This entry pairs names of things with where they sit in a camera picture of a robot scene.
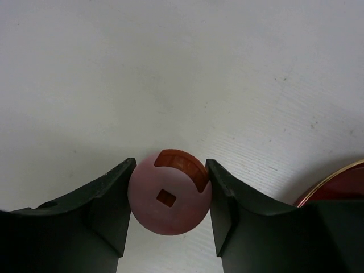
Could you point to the red round tray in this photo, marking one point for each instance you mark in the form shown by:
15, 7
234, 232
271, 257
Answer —
344, 184

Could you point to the pink lid spice shaker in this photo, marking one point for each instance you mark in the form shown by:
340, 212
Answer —
170, 192

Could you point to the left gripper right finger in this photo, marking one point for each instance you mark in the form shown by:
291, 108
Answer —
256, 233

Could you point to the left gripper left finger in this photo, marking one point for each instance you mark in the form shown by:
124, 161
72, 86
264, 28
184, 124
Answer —
82, 231

